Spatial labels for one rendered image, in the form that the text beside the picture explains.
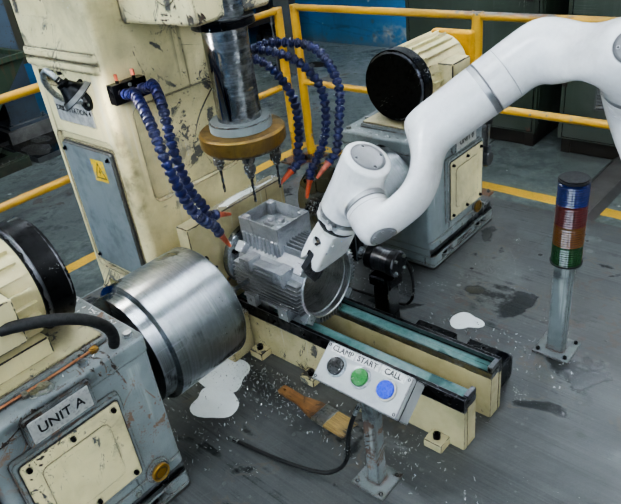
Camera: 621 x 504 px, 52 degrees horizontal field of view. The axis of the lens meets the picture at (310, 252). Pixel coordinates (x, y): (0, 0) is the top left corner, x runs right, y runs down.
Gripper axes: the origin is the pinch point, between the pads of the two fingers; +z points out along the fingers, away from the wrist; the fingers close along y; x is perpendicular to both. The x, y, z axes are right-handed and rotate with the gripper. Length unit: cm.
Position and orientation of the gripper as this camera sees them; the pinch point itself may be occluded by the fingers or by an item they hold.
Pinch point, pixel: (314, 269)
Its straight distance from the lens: 128.2
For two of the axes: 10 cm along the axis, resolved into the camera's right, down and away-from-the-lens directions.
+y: 6.5, -4.5, 6.1
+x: -7.1, -6.5, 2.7
